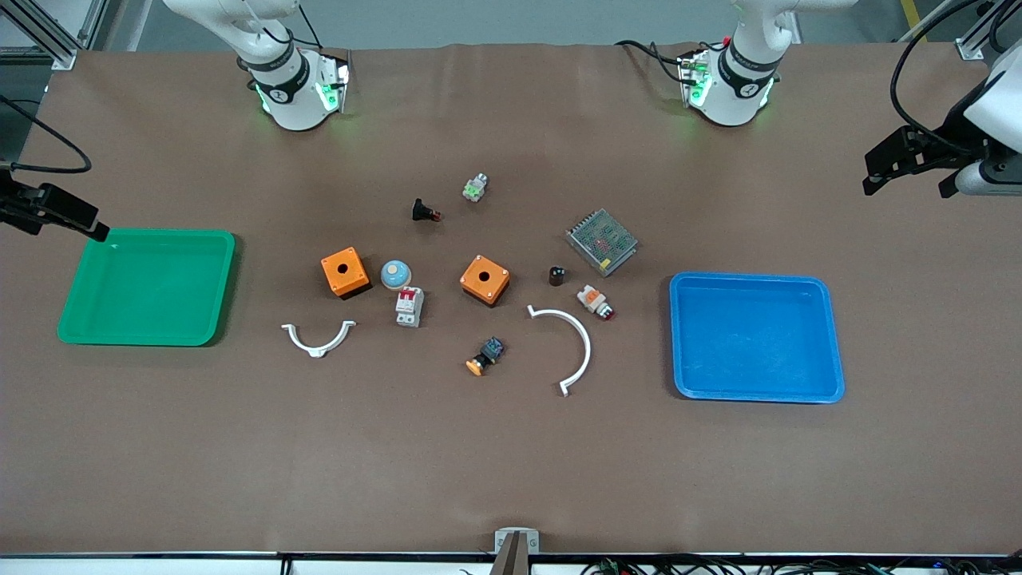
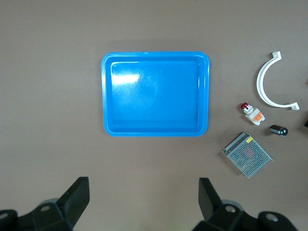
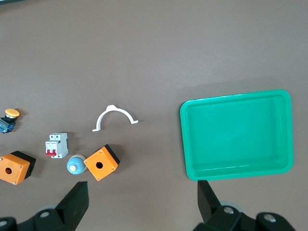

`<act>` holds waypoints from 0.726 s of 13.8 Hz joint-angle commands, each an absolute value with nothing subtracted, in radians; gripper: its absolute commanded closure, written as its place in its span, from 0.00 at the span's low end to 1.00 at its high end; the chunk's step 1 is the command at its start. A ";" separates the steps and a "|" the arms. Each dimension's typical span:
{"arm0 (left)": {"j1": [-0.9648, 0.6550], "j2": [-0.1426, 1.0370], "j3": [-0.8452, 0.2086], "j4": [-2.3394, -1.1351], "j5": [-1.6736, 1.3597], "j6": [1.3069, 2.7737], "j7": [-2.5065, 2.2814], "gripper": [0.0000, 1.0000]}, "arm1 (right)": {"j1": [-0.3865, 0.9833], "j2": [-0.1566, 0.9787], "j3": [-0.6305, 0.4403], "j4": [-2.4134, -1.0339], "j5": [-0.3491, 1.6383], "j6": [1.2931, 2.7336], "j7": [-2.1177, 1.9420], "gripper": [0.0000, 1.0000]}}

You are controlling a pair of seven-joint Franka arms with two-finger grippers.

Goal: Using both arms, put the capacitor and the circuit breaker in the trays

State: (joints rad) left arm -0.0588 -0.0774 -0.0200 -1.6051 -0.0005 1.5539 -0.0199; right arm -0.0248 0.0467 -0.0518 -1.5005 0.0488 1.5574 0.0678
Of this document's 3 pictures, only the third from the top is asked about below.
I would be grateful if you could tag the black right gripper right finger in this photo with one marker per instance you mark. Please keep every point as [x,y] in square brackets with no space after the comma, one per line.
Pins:
[209,207]

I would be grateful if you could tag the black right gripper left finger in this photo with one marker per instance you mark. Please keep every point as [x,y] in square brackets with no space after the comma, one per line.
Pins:
[72,207]

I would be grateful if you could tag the white circuit breaker red switch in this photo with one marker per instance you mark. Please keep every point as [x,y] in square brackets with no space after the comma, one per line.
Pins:
[57,144]

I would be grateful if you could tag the orange button box black base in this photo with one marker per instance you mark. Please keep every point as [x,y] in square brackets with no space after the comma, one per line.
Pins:
[106,160]
[16,166]

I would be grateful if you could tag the green plastic tray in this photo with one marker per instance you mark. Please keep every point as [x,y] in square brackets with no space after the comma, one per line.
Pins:
[235,134]

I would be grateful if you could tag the yellow mushroom push button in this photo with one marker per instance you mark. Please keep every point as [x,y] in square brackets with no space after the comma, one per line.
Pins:
[12,112]

